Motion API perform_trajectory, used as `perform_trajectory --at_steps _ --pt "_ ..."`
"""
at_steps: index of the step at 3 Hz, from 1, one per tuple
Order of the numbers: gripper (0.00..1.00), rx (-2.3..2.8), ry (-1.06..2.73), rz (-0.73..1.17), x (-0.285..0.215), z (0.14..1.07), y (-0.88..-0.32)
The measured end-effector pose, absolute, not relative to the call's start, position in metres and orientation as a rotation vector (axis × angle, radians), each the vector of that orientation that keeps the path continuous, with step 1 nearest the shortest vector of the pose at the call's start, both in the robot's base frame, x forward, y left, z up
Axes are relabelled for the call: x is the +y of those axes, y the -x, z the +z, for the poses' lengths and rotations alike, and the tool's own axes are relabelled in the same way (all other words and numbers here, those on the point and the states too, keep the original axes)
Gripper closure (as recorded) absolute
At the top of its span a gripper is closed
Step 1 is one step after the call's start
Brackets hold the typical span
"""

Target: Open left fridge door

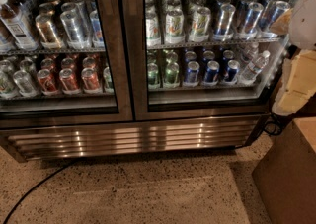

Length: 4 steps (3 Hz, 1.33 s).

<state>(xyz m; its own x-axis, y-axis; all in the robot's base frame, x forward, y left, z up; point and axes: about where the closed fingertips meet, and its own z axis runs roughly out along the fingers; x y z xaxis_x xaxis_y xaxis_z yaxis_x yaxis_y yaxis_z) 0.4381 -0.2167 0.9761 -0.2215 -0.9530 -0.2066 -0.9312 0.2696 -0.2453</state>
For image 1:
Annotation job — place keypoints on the white green soda can left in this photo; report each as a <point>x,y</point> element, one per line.
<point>152,29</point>

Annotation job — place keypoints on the blue soda can left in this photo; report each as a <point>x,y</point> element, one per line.
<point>191,75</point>

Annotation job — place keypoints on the white green soda can middle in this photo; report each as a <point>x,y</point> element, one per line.
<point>174,26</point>

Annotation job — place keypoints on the red soda can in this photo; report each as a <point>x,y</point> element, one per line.
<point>48,82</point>
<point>91,81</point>
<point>69,82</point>

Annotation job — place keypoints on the silver soda can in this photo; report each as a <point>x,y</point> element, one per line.
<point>77,37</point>

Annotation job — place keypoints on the clear water bottle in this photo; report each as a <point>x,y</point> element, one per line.
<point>254,68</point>

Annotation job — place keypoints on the red soda can middle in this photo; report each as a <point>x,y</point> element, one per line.
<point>69,82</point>

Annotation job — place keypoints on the blue soda can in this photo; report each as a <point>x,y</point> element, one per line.
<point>210,77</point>
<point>229,75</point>
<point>191,75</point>

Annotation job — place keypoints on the stainless steel beverage fridge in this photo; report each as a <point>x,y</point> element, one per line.
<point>141,136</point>

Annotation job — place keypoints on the brown cardboard box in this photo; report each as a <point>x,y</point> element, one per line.
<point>286,176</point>

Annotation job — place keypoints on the white green soda can right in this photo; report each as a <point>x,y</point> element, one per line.
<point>200,25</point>

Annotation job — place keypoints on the white green soda can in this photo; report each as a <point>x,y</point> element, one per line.
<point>152,29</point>
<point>174,26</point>
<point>200,25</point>

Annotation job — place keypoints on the blue soda can middle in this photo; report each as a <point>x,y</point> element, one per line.
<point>210,77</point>

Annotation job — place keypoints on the copper soda can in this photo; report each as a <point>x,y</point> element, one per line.
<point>49,34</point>

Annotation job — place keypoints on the red soda can left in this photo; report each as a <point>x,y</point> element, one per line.
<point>48,82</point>

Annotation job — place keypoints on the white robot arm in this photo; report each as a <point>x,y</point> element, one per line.
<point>300,23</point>

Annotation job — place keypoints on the red soda can right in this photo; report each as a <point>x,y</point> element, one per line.
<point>91,81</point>

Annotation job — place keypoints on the glass fridge door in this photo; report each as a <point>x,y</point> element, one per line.
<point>238,30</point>
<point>23,105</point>

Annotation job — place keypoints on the brown tea bottle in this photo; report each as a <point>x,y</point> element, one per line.
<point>18,25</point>

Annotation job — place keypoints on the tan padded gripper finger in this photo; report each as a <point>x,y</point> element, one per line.
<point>298,83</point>

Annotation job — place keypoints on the blue soda can right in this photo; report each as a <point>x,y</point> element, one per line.
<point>229,75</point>

